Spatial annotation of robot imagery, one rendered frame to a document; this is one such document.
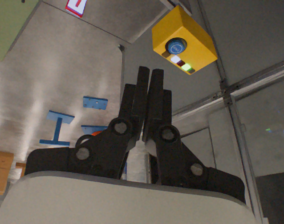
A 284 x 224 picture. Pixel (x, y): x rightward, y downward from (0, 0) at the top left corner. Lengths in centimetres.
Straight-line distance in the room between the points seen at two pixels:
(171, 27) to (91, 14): 133
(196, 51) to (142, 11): 122
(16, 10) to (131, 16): 125
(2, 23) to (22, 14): 7
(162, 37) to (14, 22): 39
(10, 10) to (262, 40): 91
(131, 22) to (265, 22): 112
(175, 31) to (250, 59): 53
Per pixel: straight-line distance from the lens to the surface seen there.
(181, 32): 46
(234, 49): 99
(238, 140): 80
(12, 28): 62
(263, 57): 90
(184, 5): 69
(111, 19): 175
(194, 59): 53
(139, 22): 175
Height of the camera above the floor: 142
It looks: 27 degrees down
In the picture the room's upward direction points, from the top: 179 degrees clockwise
